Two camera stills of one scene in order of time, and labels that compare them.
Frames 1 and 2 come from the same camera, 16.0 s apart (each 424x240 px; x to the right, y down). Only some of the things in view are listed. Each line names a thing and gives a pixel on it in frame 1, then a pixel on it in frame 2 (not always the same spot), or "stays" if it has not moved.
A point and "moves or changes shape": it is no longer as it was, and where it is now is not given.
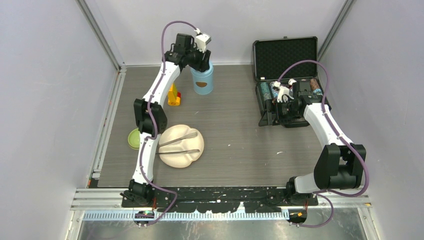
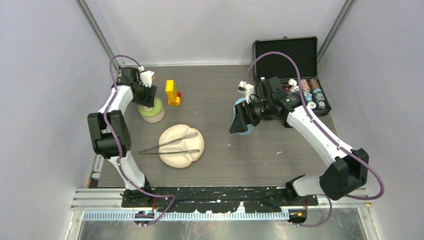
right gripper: (267, 118) → (244, 116)
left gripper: (204, 65) → (149, 101)
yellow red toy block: (174, 97) stays
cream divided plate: (180, 160) stays
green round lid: (134, 139) moves or changes shape
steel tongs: (184, 151) stays
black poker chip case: (270, 56) stays
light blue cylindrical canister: (203, 81) → (250, 126)
